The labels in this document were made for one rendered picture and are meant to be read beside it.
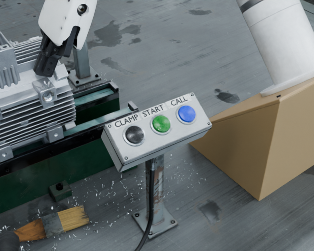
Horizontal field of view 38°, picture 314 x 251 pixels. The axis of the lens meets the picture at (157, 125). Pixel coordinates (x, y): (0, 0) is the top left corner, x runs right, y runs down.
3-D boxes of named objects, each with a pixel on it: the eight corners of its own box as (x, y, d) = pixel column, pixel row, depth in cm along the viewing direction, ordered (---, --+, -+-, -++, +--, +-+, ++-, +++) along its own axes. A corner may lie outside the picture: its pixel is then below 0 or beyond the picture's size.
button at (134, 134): (128, 149, 72) (130, 145, 71) (120, 133, 73) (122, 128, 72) (145, 142, 74) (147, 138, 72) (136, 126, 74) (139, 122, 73)
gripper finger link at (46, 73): (70, 51, 79) (57, 84, 81) (63, 43, 81) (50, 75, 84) (54, 47, 77) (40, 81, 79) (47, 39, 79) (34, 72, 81)
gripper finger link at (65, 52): (78, 53, 75) (61, 61, 79) (78, 8, 76) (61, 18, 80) (72, 51, 74) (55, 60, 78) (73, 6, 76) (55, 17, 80)
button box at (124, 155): (118, 174, 75) (124, 163, 70) (99, 136, 76) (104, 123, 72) (203, 137, 82) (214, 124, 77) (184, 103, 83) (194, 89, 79)
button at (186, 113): (181, 127, 76) (184, 123, 75) (172, 112, 77) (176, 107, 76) (196, 121, 78) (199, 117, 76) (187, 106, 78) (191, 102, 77)
